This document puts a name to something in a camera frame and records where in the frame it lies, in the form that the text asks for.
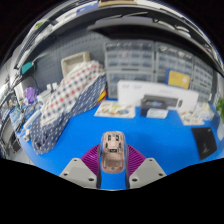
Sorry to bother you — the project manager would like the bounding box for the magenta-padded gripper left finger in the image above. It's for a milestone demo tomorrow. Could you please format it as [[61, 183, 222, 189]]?
[[59, 143, 103, 190]]

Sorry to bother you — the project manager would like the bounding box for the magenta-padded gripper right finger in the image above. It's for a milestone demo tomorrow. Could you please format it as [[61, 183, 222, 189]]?
[[123, 143, 168, 190]]

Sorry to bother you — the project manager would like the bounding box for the pink transparent computer mouse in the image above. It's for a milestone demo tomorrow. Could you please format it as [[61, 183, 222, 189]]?
[[100, 130, 127, 174]]

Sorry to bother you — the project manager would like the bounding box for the black mouse pad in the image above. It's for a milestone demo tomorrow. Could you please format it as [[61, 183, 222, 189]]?
[[190, 126, 218, 161]]

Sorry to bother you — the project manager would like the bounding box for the navy white-dotted cloth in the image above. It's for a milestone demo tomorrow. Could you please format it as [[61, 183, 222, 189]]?
[[29, 74, 108, 155]]

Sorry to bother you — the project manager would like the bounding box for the small black box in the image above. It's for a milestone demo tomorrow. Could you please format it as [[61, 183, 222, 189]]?
[[139, 94, 170, 120]]

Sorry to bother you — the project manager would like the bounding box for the white blue glove box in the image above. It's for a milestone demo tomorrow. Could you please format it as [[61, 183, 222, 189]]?
[[194, 101, 216, 123]]

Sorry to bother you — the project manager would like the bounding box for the white red-blue dotted cloth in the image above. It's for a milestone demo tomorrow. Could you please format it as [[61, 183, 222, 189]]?
[[39, 60, 108, 126]]

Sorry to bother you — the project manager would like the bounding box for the white keyboard packaging box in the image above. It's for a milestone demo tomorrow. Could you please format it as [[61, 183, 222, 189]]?
[[117, 79, 200, 113]]

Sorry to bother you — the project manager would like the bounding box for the cluttered side workbench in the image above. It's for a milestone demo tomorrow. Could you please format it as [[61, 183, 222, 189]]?
[[0, 76, 34, 158]]

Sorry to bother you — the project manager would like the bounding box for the purple soft object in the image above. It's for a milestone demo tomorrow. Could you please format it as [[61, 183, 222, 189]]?
[[23, 86, 38, 104]]

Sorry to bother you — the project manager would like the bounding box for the grey small-parts drawer cabinet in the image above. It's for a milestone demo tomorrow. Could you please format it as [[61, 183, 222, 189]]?
[[191, 83, 214, 104], [153, 71, 194, 88], [193, 56, 214, 88], [105, 70, 155, 98], [153, 41, 194, 76], [104, 39, 155, 73]]

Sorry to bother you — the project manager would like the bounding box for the yellow card box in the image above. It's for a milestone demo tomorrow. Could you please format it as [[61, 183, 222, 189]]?
[[167, 69, 192, 90]]

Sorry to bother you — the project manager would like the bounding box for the beige plastic crate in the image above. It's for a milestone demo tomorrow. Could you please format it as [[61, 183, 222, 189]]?
[[60, 51, 92, 76]]

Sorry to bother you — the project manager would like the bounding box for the teal plastic bin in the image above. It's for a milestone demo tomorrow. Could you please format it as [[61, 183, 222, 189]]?
[[20, 60, 35, 75]]

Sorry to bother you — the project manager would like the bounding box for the dark wall shelf unit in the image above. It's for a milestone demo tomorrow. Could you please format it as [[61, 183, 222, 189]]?
[[13, 0, 224, 69]]

